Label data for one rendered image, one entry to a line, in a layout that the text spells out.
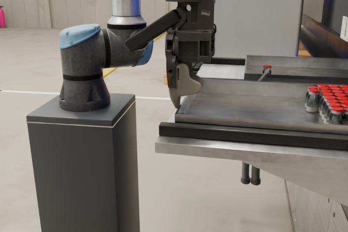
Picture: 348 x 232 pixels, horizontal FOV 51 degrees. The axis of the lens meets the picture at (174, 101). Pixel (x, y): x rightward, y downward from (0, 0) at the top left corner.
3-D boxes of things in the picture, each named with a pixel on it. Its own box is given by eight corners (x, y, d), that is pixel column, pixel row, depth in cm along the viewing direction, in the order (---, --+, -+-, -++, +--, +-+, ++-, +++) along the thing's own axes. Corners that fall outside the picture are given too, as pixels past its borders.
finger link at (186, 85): (199, 115, 67) (200, 65, 64) (168, 112, 68) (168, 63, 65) (201, 109, 70) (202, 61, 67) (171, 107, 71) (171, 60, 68)
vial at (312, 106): (316, 110, 77) (319, 88, 75) (318, 113, 75) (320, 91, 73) (305, 109, 77) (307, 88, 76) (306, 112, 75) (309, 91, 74)
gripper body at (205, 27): (209, 67, 63) (212, -6, 59) (161, 64, 65) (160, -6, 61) (214, 58, 70) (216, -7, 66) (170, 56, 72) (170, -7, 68)
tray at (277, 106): (343, 100, 83) (345, 86, 82) (379, 148, 59) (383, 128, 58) (196, 91, 90) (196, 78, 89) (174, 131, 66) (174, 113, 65)
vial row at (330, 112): (323, 103, 80) (326, 83, 79) (342, 135, 64) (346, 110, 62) (313, 103, 81) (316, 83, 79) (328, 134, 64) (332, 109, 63)
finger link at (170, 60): (174, 90, 65) (174, 40, 62) (166, 89, 65) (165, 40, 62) (179, 83, 69) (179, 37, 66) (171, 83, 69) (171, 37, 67)
